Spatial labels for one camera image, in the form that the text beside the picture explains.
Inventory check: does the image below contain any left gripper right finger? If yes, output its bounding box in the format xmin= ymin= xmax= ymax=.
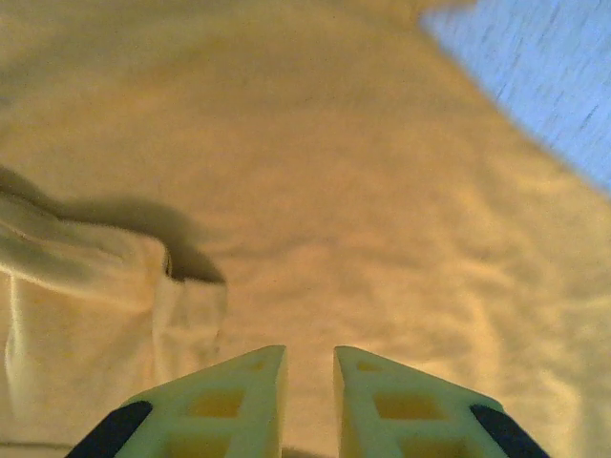
xmin=332 ymin=344 xmax=548 ymax=458

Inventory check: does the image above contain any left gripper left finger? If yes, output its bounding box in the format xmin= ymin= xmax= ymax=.
xmin=64 ymin=343 xmax=289 ymax=458

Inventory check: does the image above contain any yellow t-shirt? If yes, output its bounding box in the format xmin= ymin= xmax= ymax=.
xmin=0 ymin=0 xmax=611 ymax=458

